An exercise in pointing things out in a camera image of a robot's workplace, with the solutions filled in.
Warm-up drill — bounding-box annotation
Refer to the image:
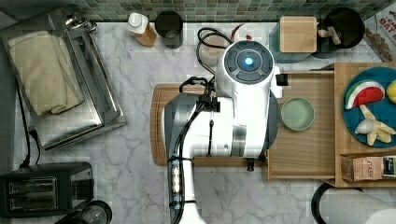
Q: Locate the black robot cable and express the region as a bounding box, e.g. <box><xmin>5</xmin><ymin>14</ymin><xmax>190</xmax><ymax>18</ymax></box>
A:
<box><xmin>168</xmin><ymin>27</ymin><xmax>233</xmax><ymax>224</ymax></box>

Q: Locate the green ceramic bowl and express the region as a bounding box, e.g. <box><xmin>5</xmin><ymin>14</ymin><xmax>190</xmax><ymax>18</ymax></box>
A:
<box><xmin>280</xmin><ymin>97</ymin><xmax>316</xmax><ymax>132</ymax></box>

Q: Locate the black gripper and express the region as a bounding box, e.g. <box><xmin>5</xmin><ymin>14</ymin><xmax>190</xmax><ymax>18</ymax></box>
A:
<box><xmin>276</xmin><ymin>74</ymin><xmax>289</xmax><ymax>86</ymax></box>

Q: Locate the dark blue plate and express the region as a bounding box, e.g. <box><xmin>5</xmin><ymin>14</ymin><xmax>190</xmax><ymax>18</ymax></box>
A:
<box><xmin>342</xmin><ymin>66</ymin><xmax>395</xmax><ymax>148</ymax></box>

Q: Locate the orange bottle white cap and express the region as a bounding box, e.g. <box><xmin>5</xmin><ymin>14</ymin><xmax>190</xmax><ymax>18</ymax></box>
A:
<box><xmin>127</xmin><ymin>12</ymin><xmax>157</xmax><ymax>48</ymax></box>

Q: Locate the cereal box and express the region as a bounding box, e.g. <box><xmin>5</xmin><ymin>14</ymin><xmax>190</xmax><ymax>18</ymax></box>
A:
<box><xmin>365</xmin><ymin>4</ymin><xmax>396</xmax><ymax>63</ymax></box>

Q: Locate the white plate with red dot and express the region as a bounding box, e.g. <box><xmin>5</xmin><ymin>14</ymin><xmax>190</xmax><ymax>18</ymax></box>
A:
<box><xmin>231</xmin><ymin>23</ymin><xmax>267</xmax><ymax>45</ymax></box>

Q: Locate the wooden shelf organizer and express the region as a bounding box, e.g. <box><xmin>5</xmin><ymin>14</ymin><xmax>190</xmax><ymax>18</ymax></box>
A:
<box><xmin>321</xmin><ymin>63</ymin><xmax>395</xmax><ymax>188</ymax></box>

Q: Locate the black toaster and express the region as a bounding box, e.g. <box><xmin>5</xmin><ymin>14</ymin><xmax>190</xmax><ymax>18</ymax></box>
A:
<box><xmin>0</xmin><ymin>161</ymin><xmax>94</xmax><ymax>218</ymax></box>

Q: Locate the black mug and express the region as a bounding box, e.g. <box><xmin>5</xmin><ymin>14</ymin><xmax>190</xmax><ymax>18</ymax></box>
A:
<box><xmin>155</xmin><ymin>10</ymin><xmax>183</xmax><ymax>49</ymax></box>

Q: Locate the silver toaster oven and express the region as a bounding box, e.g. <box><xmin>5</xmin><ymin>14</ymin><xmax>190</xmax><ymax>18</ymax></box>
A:
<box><xmin>1</xmin><ymin>8</ymin><xmax>126</xmax><ymax>150</ymax></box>

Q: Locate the teal canister wooden lid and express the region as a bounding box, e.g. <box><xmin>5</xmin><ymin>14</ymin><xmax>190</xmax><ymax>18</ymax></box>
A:
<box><xmin>269</xmin><ymin>16</ymin><xmax>317</xmax><ymax>63</ymax></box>

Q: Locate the toy watermelon slice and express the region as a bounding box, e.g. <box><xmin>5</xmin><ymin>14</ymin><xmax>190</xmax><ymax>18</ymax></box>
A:
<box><xmin>345</xmin><ymin>79</ymin><xmax>385</xmax><ymax>109</ymax></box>

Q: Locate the brown tea box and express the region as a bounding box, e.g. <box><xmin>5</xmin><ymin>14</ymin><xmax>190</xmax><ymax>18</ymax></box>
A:
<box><xmin>341</xmin><ymin>155</ymin><xmax>395</xmax><ymax>182</ymax></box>

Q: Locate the clear plastic cup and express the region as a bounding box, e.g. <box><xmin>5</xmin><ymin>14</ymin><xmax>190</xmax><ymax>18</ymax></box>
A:
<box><xmin>199</xmin><ymin>35</ymin><xmax>229</xmax><ymax>67</ymax></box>

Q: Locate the toy peeled banana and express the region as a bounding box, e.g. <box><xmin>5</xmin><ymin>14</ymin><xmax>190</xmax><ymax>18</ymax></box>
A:
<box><xmin>354</xmin><ymin>105</ymin><xmax>395</xmax><ymax>147</ymax></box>

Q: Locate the yellow toy lemon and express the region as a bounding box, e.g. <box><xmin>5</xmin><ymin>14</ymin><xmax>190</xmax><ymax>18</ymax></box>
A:
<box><xmin>387</xmin><ymin>80</ymin><xmax>396</xmax><ymax>104</ymax></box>

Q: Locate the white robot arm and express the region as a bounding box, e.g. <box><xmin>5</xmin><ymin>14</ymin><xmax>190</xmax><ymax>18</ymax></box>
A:
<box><xmin>162</xmin><ymin>40</ymin><xmax>279</xmax><ymax>224</ymax></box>

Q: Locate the beige folded towel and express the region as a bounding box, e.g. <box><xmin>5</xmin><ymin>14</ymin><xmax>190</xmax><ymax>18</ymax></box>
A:
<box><xmin>8</xmin><ymin>31</ymin><xmax>85</xmax><ymax>116</ymax></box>

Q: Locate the wooden cutting board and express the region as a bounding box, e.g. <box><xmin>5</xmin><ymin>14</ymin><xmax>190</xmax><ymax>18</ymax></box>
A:
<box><xmin>150</xmin><ymin>84</ymin><xmax>277</xmax><ymax>167</ymax></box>

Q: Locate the black utensil holder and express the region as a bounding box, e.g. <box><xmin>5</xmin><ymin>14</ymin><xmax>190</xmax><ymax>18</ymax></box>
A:
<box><xmin>313</xmin><ymin>7</ymin><xmax>365</xmax><ymax>59</ymax></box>

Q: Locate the glass jar black rim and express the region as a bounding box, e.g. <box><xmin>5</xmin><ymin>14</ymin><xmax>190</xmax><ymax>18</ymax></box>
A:
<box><xmin>55</xmin><ymin>200</ymin><xmax>113</xmax><ymax>224</ymax></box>

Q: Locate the black power cord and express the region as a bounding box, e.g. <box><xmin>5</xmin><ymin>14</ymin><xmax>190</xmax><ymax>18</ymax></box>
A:
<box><xmin>16</xmin><ymin>83</ymin><xmax>41</xmax><ymax>170</ymax></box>

